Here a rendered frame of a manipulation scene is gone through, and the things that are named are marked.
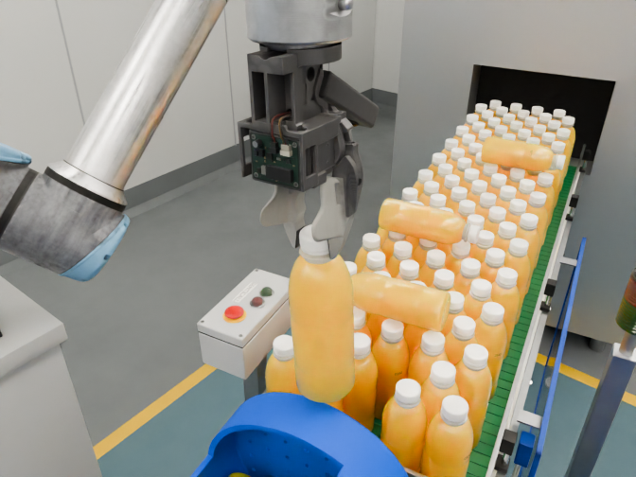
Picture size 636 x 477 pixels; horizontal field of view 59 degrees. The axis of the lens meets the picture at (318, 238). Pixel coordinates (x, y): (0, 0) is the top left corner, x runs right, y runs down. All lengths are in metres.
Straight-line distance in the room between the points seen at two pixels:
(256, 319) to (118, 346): 1.76
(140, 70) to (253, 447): 0.66
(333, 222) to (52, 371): 0.77
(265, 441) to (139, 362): 1.86
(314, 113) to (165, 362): 2.19
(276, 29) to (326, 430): 0.45
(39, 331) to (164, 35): 0.57
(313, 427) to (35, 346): 0.60
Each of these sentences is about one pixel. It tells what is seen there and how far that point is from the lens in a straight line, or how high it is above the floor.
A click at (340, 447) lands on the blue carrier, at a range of 0.69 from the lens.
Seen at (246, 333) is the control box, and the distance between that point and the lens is 1.02.
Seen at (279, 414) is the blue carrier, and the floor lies 1.23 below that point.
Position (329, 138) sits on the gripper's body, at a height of 1.58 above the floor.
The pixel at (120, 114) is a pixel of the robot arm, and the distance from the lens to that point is 1.06.
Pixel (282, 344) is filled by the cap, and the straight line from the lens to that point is 0.97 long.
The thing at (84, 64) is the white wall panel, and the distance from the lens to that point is 3.49.
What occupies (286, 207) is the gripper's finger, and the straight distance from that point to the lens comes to 0.58.
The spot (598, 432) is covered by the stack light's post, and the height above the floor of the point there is 0.91.
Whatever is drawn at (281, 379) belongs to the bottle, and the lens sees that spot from 0.99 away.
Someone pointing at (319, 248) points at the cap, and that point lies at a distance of 0.57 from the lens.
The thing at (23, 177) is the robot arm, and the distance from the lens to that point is 1.07.
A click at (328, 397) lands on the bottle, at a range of 0.68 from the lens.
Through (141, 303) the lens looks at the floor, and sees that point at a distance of 2.99.
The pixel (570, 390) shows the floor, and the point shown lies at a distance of 2.64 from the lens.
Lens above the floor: 1.77
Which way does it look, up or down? 32 degrees down
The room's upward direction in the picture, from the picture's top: straight up
